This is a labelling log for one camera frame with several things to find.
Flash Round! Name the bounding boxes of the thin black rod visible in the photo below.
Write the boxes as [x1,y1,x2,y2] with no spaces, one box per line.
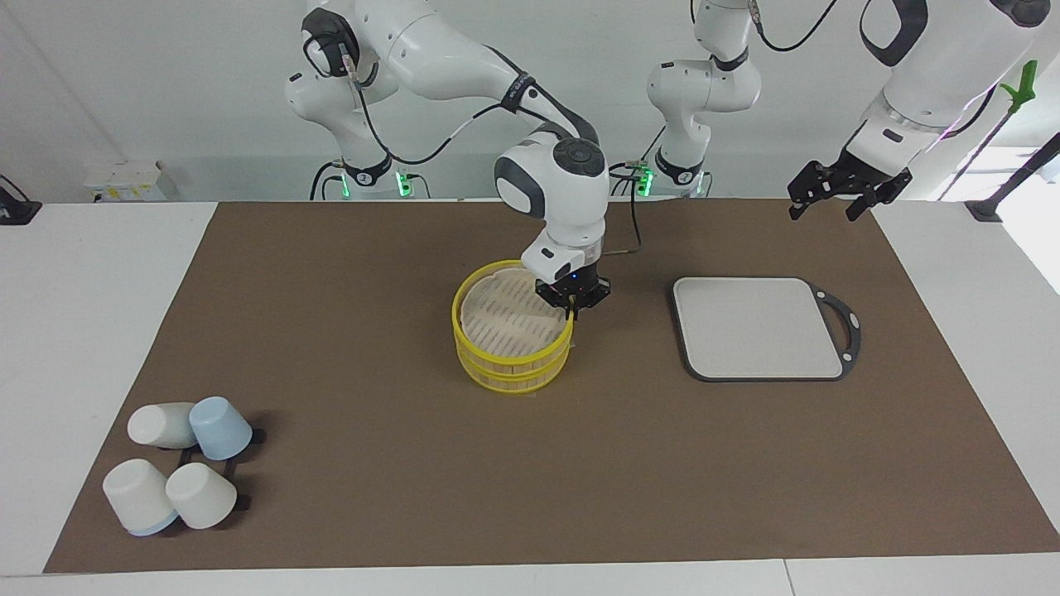
[937,103,1019,202]

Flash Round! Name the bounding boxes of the light blue plastic cup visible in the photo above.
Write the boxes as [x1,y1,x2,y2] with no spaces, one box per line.
[190,397,253,461]

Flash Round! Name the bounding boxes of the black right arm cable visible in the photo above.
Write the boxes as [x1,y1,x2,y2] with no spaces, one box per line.
[338,41,518,166]

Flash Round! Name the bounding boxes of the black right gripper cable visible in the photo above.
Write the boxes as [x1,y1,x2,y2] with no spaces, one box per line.
[603,161,645,253]

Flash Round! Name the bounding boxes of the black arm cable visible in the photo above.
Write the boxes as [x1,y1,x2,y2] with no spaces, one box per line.
[338,41,518,166]
[749,0,839,52]

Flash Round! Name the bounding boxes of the white plastic cup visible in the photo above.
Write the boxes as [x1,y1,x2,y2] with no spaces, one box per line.
[128,402,198,449]
[103,459,179,536]
[166,462,238,531]

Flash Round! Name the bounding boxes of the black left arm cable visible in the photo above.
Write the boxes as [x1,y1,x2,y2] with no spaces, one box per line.
[749,0,839,52]

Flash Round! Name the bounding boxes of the brown table mat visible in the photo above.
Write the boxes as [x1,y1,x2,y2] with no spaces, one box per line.
[43,201,1060,574]

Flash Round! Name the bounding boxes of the green clamp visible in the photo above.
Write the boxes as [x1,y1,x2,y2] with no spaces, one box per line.
[1000,60,1038,117]

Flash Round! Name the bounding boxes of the white boxes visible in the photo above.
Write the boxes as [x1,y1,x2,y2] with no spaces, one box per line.
[83,160,166,202]

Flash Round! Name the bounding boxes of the white cutting board grey rim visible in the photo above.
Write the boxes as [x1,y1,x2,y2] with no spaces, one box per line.
[671,276,862,383]

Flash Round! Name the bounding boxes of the yellow bamboo steamer basket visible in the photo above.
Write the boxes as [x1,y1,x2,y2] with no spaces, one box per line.
[451,259,575,395]

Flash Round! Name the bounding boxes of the white mesh steamer liner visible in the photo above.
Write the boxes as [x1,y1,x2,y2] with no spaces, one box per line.
[460,269,566,361]

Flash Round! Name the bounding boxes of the black table mount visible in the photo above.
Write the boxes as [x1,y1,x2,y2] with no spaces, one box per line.
[0,174,42,226]

